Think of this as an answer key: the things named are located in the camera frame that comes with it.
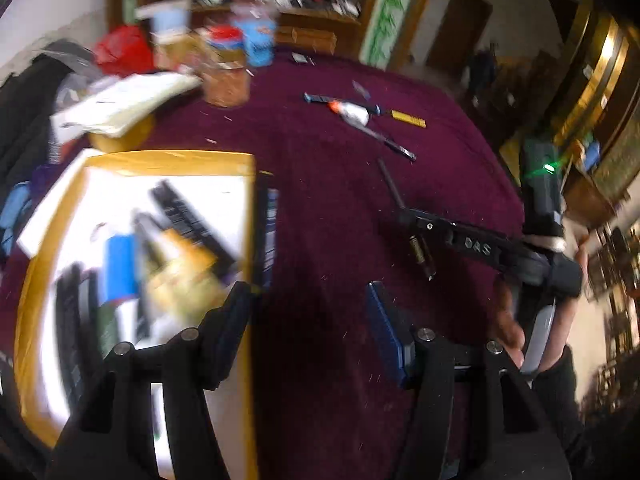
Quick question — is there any white glue stick orange cap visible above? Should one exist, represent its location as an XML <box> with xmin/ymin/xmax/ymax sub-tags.
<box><xmin>327</xmin><ymin>101</ymin><xmax>372</xmax><ymax>127</ymax></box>

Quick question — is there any black pen with silver tip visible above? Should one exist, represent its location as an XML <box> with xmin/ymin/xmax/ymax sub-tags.
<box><xmin>359</xmin><ymin>124</ymin><xmax>417</xmax><ymax>163</ymax></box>

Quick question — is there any stack of white papers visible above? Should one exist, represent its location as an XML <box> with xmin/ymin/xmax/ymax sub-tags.
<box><xmin>49</xmin><ymin>72</ymin><xmax>202</xmax><ymax>137</ymax></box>

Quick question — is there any maroon tablecloth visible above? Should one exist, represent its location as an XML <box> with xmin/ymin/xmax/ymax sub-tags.
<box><xmin>0</xmin><ymin>50</ymin><xmax>532</xmax><ymax>480</ymax></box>

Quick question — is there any plastic bottle with blue label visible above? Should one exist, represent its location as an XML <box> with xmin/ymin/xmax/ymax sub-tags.
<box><xmin>231</xmin><ymin>0</ymin><xmax>279</xmax><ymax>69</ymax></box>

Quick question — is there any pale yellow crumpled bag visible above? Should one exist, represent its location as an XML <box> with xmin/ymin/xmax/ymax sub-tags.
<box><xmin>144</xmin><ymin>229</ymin><xmax>222</xmax><ymax>322</ymax></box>

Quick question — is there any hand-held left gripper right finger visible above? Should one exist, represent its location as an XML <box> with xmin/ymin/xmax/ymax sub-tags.
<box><xmin>366</xmin><ymin>281</ymin><xmax>571</xmax><ymax>480</ymax></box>

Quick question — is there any jar with red lid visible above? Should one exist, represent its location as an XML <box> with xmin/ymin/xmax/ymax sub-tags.
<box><xmin>202</xmin><ymin>27</ymin><xmax>252</xmax><ymax>109</ymax></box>

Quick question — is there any gold framed panel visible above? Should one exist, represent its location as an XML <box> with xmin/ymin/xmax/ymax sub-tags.
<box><xmin>544</xmin><ymin>0</ymin><xmax>640</xmax><ymax>162</ymax></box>

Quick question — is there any blue cloth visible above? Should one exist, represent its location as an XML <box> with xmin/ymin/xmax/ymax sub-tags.
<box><xmin>0</xmin><ymin>182</ymin><xmax>34</xmax><ymax>257</ymax></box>

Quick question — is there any blue cylindrical battery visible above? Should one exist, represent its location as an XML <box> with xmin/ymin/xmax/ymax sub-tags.
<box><xmin>102</xmin><ymin>234</ymin><xmax>142</xmax><ymax>307</ymax></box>

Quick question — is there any dark blue striped module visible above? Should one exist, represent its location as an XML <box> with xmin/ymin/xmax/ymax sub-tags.
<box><xmin>259</xmin><ymin>187</ymin><xmax>279</xmax><ymax>287</ymax></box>

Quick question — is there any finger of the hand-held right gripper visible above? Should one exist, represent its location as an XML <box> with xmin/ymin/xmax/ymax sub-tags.
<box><xmin>399</xmin><ymin>207</ymin><xmax>456</xmax><ymax>247</ymax></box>

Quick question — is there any purple cloth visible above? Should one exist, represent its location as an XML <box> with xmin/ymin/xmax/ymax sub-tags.
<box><xmin>32</xmin><ymin>164</ymin><xmax>62</xmax><ymax>197</ymax></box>

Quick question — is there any person's right hand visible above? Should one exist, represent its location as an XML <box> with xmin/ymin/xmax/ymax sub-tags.
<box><xmin>491</xmin><ymin>237</ymin><xmax>592</xmax><ymax>377</ymax></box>

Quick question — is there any dark cloth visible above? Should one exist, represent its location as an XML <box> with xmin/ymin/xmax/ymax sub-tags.
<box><xmin>0</xmin><ymin>42</ymin><xmax>101</xmax><ymax>182</ymax></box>

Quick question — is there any white scroll with green writing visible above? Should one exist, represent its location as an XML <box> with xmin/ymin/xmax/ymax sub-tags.
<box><xmin>359</xmin><ymin>0</ymin><xmax>427</xmax><ymax>69</ymax></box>

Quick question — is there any yellow-rimmed white tray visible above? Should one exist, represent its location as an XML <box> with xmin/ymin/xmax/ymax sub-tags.
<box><xmin>12</xmin><ymin>149</ymin><xmax>262</xmax><ymax>480</ymax></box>

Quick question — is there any black module with orange label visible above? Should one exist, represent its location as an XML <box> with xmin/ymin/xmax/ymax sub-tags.
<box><xmin>407</xmin><ymin>234</ymin><xmax>437</xmax><ymax>282</ymax></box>

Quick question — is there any jar with pale blue lid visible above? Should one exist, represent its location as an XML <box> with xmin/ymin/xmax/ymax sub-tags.
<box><xmin>149</xmin><ymin>2</ymin><xmax>195</xmax><ymax>69</ymax></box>

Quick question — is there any brown wooden door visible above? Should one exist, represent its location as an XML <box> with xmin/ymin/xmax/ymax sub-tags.
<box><xmin>434</xmin><ymin>0</ymin><xmax>494</xmax><ymax>82</ymax></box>

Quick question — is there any black memory module white label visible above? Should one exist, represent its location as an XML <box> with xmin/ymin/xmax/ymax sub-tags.
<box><xmin>54</xmin><ymin>262</ymin><xmax>102</xmax><ymax>412</ymax></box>

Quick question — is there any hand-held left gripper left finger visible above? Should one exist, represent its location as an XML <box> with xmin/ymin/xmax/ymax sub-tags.
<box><xmin>45</xmin><ymin>281</ymin><xmax>257</xmax><ymax>480</ymax></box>

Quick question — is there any red plastic basket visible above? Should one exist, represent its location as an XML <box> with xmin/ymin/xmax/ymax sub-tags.
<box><xmin>94</xmin><ymin>25</ymin><xmax>157</xmax><ymax>79</ymax></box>

